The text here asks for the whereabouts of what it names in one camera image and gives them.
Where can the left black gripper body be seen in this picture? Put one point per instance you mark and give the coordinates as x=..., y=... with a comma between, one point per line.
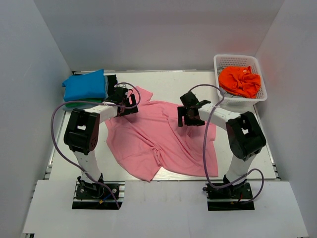
x=128, y=111

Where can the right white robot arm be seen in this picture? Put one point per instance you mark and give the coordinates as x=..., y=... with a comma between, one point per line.
x=244, y=133

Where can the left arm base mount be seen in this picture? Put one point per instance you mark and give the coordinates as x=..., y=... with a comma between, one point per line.
x=96, y=197

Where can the pink t shirt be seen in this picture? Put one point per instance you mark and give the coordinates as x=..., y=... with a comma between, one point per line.
x=151, y=139

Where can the white plastic basket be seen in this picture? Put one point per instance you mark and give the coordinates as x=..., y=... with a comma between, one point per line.
x=224, y=60

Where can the grey t shirt in basket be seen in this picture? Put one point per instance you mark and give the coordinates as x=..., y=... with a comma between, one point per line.
x=225, y=93

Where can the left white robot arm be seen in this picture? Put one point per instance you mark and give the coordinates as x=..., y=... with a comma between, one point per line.
x=82, y=132

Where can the green folded t shirt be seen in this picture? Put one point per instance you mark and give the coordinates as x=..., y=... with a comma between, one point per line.
x=87, y=103

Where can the light blue folded t shirt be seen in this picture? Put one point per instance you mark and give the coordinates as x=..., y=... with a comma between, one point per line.
x=92, y=89

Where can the orange t shirt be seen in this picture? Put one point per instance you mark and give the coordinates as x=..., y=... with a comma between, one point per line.
x=239, y=82

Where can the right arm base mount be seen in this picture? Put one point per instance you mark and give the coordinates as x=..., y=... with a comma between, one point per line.
x=232, y=198

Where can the black folded t shirt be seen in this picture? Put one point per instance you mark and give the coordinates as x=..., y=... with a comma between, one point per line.
x=112, y=81

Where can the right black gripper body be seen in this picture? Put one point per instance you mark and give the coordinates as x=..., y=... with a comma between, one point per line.
x=193, y=121

